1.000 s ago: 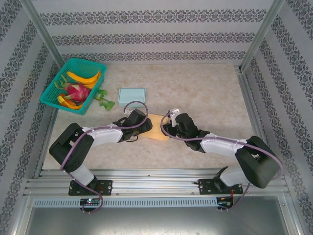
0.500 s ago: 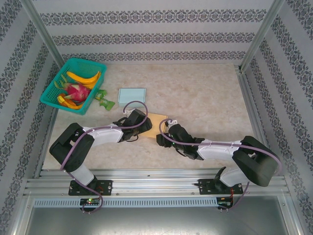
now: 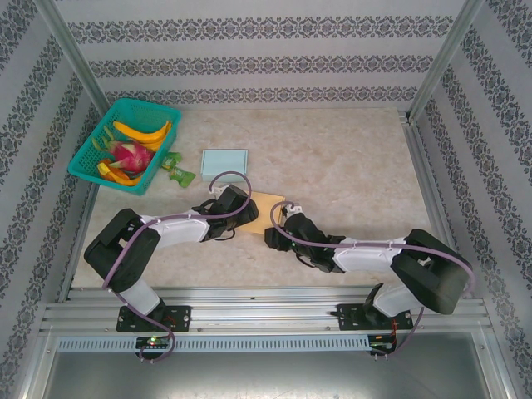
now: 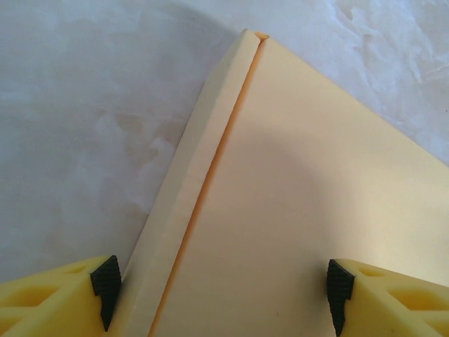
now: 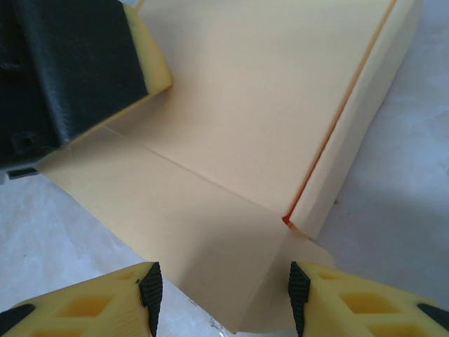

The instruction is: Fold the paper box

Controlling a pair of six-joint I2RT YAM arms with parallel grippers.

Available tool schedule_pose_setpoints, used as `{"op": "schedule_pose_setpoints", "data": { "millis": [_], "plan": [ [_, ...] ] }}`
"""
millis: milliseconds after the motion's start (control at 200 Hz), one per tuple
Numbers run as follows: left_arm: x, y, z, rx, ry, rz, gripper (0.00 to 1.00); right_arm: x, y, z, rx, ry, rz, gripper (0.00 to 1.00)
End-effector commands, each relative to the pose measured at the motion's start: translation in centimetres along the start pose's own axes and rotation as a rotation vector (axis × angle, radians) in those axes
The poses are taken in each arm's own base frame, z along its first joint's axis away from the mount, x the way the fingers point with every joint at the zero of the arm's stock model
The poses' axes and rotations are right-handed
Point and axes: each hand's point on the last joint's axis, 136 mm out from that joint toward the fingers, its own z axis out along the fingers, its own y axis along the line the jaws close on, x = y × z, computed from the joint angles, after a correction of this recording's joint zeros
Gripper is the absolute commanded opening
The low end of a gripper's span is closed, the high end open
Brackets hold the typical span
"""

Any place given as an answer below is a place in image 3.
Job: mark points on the orange paper box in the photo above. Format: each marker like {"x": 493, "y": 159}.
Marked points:
{"x": 268, "y": 212}

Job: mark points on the light teal paper box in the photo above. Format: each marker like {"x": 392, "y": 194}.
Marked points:
{"x": 224, "y": 164}

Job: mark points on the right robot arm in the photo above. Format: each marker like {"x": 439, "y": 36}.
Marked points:
{"x": 365, "y": 253}

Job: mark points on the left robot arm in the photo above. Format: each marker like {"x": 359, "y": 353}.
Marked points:
{"x": 178, "y": 230}

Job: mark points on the green snack packet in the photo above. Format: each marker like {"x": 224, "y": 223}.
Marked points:
{"x": 171, "y": 160}
{"x": 182, "y": 176}

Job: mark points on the yellow banana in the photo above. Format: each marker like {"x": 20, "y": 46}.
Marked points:
{"x": 137, "y": 132}
{"x": 160, "y": 144}

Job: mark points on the pink dragon fruit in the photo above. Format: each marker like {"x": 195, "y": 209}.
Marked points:
{"x": 129, "y": 156}

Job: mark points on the yellow orange fruit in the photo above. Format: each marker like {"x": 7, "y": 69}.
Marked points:
{"x": 118, "y": 176}

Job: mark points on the right controller board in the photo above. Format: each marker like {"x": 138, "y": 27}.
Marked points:
{"x": 384, "y": 343}

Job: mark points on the controller board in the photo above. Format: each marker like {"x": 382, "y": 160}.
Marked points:
{"x": 154, "y": 342}
{"x": 384, "y": 343}

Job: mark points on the grey metal shelf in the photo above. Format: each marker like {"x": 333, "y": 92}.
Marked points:
{"x": 266, "y": 378}

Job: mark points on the teal plastic basket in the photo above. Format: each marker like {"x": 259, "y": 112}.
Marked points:
{"x": 124, "y": 109}

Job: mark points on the left controller board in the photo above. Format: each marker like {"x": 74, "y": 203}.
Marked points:
{"x": 154, "y": 342}

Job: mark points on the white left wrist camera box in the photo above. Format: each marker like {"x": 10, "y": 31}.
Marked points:
{"x": 215, "y": 190}

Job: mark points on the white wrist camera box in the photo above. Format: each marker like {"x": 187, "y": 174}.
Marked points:
{"x": 292, "y": 210}
{"x": 215, "y": 190}

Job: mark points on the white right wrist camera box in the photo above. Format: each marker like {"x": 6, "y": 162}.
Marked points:
{"x": 292, "y": 210}

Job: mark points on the aluminium front rail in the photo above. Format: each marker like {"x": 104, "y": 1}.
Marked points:
{"x": 266, "y": 311}

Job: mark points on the aluminium side rail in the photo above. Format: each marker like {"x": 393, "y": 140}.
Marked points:
{"x": 428, "y": 174}
{"x": 86, "y": 208}

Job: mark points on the aluminium frame post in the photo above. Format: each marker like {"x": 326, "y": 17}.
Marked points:
{"x": 71, "y": 52}
{"x": 449, "y": 52}

